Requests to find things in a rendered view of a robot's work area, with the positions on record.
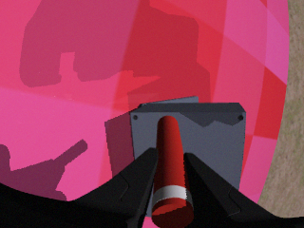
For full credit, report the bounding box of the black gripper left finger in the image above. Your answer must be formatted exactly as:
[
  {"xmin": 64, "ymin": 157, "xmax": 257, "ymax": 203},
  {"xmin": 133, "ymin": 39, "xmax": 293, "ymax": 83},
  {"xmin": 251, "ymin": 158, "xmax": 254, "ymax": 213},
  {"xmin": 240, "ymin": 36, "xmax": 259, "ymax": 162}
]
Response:
[{"xmin": 0, "ymin": 147, "xmax": 159, "ymax": 228}]

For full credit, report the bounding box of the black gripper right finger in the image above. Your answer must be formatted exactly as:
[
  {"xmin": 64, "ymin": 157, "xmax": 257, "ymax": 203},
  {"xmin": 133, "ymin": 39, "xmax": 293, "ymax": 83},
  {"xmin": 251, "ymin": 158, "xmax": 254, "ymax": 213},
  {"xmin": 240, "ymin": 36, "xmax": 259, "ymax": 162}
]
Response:
[{"xmin": 183, "ymin": 152, "xmax": 304, "ymax": 228}]

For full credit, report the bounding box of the dark red peg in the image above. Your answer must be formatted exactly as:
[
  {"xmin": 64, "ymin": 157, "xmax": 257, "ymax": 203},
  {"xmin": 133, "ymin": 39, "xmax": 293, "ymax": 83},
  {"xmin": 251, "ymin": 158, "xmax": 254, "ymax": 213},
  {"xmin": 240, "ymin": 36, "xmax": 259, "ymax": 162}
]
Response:
[{"xmin": 152, "ymin": 117, "xmax": 194, "ymax": 228}]

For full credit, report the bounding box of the grey sloped panel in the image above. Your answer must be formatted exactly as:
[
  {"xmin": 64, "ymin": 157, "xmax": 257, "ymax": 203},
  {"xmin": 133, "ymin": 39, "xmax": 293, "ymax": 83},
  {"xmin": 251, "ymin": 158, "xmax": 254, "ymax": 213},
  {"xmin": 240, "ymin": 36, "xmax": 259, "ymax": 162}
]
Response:
[{"xmin": 130, "ymin": 96, "xmax": 247, "ymax": 190}]

